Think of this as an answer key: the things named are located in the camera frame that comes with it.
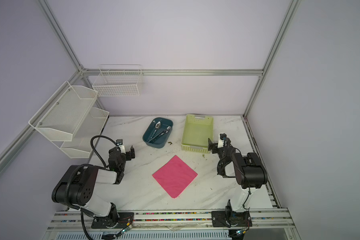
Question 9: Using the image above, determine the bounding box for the fork with teal handle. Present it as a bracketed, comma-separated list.
[149, 126, 172, 143]

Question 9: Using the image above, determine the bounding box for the spoon with teal handle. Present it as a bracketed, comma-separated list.
[151, 121, 162, 138]

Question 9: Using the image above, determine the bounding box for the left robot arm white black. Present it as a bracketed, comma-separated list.
[52, 137, 136, 229]

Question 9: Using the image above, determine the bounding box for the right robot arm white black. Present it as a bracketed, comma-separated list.
[208, 133, 268, 229]

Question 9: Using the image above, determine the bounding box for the pink paper napkin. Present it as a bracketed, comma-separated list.
[153, 156, 198, 199]

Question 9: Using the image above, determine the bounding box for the light green perforated basket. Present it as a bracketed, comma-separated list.
[181, 114, 214, 154]

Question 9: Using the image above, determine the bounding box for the dark teal plastic tub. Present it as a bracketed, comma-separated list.
[142, 117, 174, 149]

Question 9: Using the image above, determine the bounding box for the white mesh two-tier shelf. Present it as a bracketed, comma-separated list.
[29, 82, 109, 159]

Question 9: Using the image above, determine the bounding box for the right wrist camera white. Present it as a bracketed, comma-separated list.
[218, 138, 226, 149]

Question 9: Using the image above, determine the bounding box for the white wire wall basket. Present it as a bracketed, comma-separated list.
[92, 65, 145, 97]

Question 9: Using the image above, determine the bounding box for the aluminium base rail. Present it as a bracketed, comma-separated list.
[47, 209, 297, 232]

